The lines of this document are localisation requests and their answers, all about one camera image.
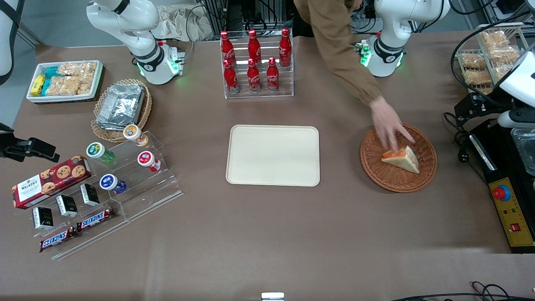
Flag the clear acrylic bottle rack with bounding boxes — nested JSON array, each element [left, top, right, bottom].
[[220, 33, 294, 99]]

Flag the red cola bottle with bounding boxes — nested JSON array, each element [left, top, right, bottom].
[[248, 29, 262, 63], [220, 31, 236, 64], [266, 57, 280, 92], [247, 59, 262, 93], [279, 28, 292, 68], [223, 59, 240, 94]]

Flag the yellow snack pack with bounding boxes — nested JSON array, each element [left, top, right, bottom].
[[30, 74, 46, 97]]

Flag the triangular white bread sandwich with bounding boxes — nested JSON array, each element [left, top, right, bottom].
[[381, 145, 420, 174]]

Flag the white wire snack rack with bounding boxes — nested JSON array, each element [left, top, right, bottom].
[[454, 23, 528, 97]]

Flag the black cables at table edge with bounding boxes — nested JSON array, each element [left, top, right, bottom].
[[389, 281, 535, 301]]

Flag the red Walkers cookie box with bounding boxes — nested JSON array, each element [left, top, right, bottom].
[[12, 155, 92, 209]]

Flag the bare person hand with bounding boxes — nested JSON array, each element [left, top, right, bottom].
[[370, 97, 416, 152]]

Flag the green lid small bottle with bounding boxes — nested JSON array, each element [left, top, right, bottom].
[[86, 142, 116, 165]]

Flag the clear bag rice crackers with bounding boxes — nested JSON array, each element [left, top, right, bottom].
[[77, 75, 95, 95], [59, 62, 97, 78], [45, 76, 81, 96]]

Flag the cream plastic tray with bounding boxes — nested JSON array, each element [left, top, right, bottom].
[[226, 125, 321, 187]]

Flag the small black box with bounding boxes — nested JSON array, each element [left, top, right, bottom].
[[32, 207, 54, 230], [56, 194, 79, 217], [80, 183, 101, 207]]

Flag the clear acrylic stepped bottle stand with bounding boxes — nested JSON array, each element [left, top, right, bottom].
[[86, 130, 183, 222]]

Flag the white rectangular snack bin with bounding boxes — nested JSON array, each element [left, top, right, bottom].
[[26, 60, 104, 103]]

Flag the stack of foil trays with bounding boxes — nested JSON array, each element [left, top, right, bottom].
[[96, 84, 146, 131]]

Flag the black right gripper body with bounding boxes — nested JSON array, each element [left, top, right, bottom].
[[0, 123, 26, 162]]

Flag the Snickers chocolate bar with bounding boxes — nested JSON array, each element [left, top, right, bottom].
[[76, 208, 116, 232], [39, 227, 79, 253]]

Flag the light woven wicker basket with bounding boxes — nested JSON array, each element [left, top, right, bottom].
[[91, 79, 153, 143]]

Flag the clear plastic container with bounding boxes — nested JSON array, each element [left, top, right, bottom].
[[511, 128, 535, 176]]

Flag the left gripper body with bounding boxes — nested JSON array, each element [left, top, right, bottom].
[[454, 93, 509, 126]]

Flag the crumpled beige paper bag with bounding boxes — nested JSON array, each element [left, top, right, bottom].
[[154, 3, 214, 42]]

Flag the forearm in brown sleeve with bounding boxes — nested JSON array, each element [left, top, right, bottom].
[[294, 0, 383, 107]]

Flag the black power cable with plug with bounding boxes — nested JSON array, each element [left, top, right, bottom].
[[443, 112, 489, 185]]

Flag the blue lid small bottle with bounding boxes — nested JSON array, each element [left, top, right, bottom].
[[99, 174, 127, 194]]

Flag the orange lid small bottle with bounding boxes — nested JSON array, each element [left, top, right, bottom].
[[123, 125, 150, 148]]

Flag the clear acrylic stepped snack stand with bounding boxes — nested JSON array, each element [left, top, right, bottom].
[[16, 180, 130, 261]]

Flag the round brown wicker basket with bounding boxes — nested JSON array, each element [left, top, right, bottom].
[[360, 123, 438, 193]]

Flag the black yellow control box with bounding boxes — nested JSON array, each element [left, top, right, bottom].
[[470, 119, 535, 254]]

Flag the red emergency stop button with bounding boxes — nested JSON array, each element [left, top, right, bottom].
[[492, 185, 511, 202]]

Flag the red lid small bottle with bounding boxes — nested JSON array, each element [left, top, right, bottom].
[[138, 151, 162, 173]]

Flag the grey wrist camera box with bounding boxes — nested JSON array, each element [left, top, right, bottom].
[[497, 110, 535, 128]]

